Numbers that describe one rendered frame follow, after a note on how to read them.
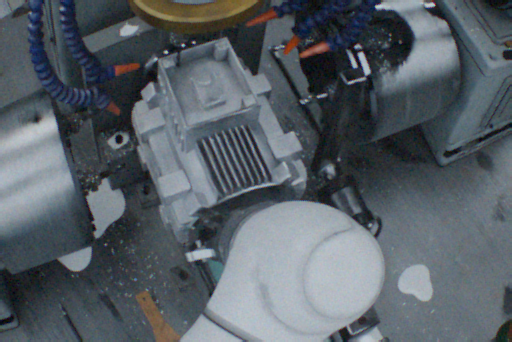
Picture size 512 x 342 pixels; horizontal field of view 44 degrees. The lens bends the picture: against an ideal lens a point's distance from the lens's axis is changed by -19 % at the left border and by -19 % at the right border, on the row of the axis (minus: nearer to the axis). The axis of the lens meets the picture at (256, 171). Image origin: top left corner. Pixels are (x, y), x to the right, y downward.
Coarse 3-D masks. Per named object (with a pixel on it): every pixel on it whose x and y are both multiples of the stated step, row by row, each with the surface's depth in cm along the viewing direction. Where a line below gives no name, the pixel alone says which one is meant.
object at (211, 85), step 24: (192, 48) 100; (216, 48) 100; (168, 72) 99; (192, 72) 101; (216, 72) 102; (240, 72) 99; (168, 96) 99; (192, 96) 100; (216, 96) 98; (240, 96) 100; (168, 120) 102; (216, 120) 95; (240, 120) 98; (192, 144) 98
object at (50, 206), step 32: (32, 96) 95; (0, 128) 90; (32, 128) 90; (64, 128) 101; (0, 160) 88; (32, 160) 89; (64, 160) 90; (0, 192) 87; (32, 192) 89; (64, 192) 90; (0, 224) 88; (32, 224) 90; (64, 224) 92; (0, 256) 90; (32, 256) 94
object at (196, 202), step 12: (240, 60) 107; (156, 84) 104; (144, 96) 103; (156, 96) 103; (276, 168) 100; (288, 168) 99; (288, 180) 100; (192, 204) 96; (204, 204) 97; (192, 216) 97
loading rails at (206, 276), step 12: (144, 192) 124; (156, 192) 125; (144, 204) 125; (204, 264) 110; (216, 264) 111; (180, 276) 118; (192, 276) 120; (204, 276) 109; (216, 276) 110; (180, 288) 119; (204, 288) 114; (204, 300) 119; (336, 336) 106
